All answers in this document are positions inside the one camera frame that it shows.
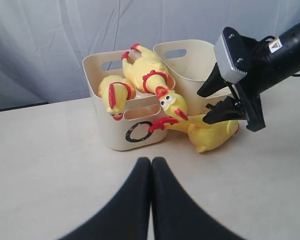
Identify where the yellow rubber chicken top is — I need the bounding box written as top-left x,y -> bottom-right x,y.
97,74 -> 137,121

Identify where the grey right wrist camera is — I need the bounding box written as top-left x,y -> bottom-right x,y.
214,27 -> 252,84

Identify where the blue backdrop curtain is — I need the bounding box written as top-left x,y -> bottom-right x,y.
0,0 -> 300,110

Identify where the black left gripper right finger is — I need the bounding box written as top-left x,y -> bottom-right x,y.
152,157 -> 243,240

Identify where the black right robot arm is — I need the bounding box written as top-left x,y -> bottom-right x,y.
197,22 -> 300,132

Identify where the yellow rubber chicken front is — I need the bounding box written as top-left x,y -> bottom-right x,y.
121,43 -> 189,121

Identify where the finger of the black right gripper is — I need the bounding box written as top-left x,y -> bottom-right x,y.
196,62 -> 230,98
203,96 -> 246,125

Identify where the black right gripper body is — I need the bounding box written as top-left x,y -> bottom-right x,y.
229,33 -> 288,132

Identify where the yellow rubber chicken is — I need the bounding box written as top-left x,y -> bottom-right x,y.
97,74 -> 137,121
121,43 -> 189,121

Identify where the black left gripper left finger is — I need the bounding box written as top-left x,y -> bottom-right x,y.
60,157 -> 152,240

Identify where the cream bin marked O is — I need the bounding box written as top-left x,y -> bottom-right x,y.
82,50 -> 175,151

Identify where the cream bin marked X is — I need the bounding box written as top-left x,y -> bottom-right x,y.
153,39 -> 232,116

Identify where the broken chicken body piece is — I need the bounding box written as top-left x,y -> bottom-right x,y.
148,114 -> 240,153

